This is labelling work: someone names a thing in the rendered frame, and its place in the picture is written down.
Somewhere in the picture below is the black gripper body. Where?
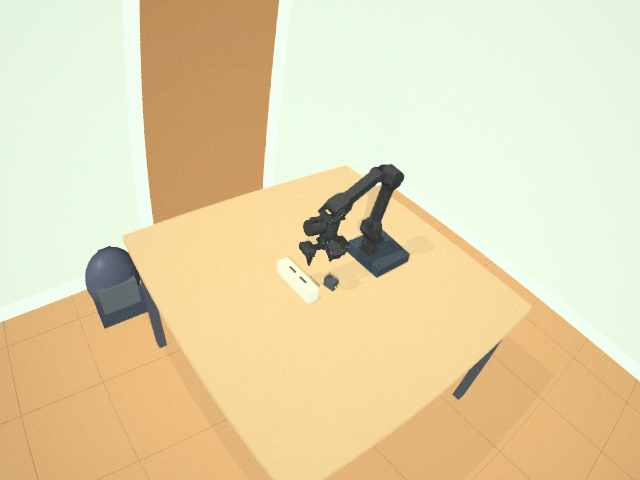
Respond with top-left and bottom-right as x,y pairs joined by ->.
298,233 -> 350,257

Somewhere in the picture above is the grey two-prong plug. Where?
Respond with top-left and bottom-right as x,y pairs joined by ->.
323,274 -> 340,292

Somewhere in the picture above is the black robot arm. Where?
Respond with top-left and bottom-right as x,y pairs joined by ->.
303,164 -> 405,260

